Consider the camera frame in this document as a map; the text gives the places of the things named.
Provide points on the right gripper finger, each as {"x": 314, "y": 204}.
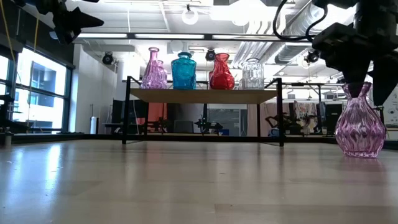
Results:
{"x": 356, "y": 87}
{"x": 384, "y": 84}

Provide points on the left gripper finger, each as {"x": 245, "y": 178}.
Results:
{"x": 88, "y": 21}
{"x": 66, "y": 35}

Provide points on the pink bulbous vase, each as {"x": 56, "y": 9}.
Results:
{"x": 360, "y": 130}

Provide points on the pink tall cone vase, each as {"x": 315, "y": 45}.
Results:
{"x": 151, "y": 74}

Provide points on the pink ribbed bottle vase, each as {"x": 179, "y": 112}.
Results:
{"x": 163, "y": 76}

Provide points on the clear glass bottle vase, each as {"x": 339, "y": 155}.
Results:
{"x": 252, "y": 76}

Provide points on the teal faceted wide vase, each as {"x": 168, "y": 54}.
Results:
{"x": 184, "y": 73}

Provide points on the red bulbous vase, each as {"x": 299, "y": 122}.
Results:
{"x": 221, "y": 76}

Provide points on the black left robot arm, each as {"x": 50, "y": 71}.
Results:
{"x": 40, "y": 4}

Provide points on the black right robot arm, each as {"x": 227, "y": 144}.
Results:
{"x": 376, "y": 12}

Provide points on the black monitor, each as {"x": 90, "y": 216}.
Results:
{"x": 333, "y": 115}
{"x": 130, "y": 112}

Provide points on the black ceiling spotlight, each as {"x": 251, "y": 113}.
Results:
{"x": 108, "y": 58}
{"x": 210, "y": 55}
{"x": 311, "y": 56}

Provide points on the person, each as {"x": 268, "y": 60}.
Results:
{"x": 306, "y": 116}

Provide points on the large window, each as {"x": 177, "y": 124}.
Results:
{"x": 40, "y": 93}

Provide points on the long ceiling light strip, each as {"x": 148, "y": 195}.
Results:
{"x": 155, "y": 36}

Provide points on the white cylinder canister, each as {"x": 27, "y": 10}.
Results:
{"x": 93, "y": 125}

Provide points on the round white ceiling lamp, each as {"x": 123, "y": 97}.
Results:
{"x": 190, "y": 16}

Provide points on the salmon coloured panel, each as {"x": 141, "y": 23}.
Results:
{"x": 155, "y": 112}

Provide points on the grey box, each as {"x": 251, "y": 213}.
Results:
{"x": 183, "y": 127}

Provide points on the silver ventilation duct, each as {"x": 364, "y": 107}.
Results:
{"x": 298, "y": 34}

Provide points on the wooden shelf with black frame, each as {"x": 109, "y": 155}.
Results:
{"x": 202, "y": 96}

